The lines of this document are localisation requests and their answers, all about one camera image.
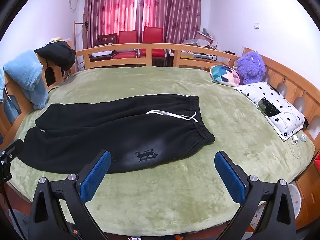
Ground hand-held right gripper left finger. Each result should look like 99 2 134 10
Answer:
28 150 112 240

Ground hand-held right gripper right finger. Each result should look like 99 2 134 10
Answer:
214 151 297 240

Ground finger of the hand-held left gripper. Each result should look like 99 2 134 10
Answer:
0 139 25 167

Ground black pants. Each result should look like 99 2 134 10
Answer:
17 94 216 175

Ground green fleece blanket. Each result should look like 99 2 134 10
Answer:
7 65 316 238

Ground white round patterned bin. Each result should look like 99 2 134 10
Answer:
286 184 302 219

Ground wooden nightstand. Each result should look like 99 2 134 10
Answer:
295 165 320 228

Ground dark green cloth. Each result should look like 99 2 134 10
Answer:
257 99 280 117

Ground white floral pillow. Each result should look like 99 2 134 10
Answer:
234 81 307 141

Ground geometric patterned pillow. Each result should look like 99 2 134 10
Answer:
210 65 244 87

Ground black jacket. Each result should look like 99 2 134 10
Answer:
33 40 77 71

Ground purple plush toy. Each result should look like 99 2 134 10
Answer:
236 51 266 85

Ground wooden coat rack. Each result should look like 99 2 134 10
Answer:
73 20 90 50

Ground dark wooden chair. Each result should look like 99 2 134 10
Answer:
96 33 118 48

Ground cluttered desk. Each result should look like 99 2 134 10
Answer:
180 29 240 63

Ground red patterned curtains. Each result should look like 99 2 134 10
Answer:
84 0 202 48

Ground black cable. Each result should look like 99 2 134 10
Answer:
0 180 25 240

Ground white charger with cable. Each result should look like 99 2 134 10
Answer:
274 112 300 158

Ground wooden bed frame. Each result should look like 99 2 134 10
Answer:
0 42 320 145

